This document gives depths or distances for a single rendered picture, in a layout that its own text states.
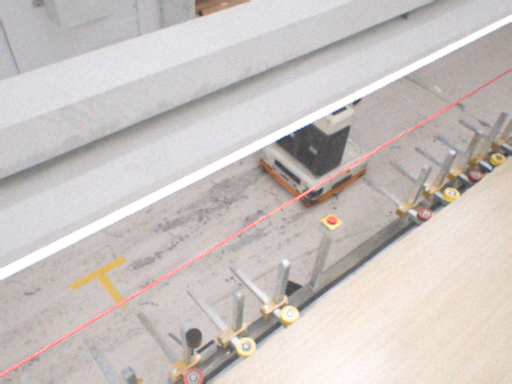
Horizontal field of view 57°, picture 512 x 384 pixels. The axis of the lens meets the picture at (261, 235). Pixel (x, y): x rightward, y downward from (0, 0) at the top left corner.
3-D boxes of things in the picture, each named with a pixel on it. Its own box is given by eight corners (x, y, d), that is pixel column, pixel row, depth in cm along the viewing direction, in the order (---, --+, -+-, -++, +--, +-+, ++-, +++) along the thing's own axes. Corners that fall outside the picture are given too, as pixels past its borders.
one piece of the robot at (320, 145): (315, 191, 364) (336, 98, 300) (268, 153, 388) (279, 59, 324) (345, 173, 379) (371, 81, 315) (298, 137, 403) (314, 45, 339)
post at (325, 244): (306, 286, 244) (321, 230, 210) (313, 281, 246) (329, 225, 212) (312, 292, 242) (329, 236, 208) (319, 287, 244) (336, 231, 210)
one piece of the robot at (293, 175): (304, 191, 361) (305, 183, 355) (268, 161, 380) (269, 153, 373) (306, 189, 362) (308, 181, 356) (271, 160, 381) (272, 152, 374)
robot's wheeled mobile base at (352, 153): (309, 211, 369) (314, 188, 350) (257, 166, 397) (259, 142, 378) (366, 176, 399) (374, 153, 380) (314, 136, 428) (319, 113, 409)
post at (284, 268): (269, 318, 236) (279, 261, 199) (274, 314, 237) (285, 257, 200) (274, 323, 234) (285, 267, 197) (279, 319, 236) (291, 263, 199)
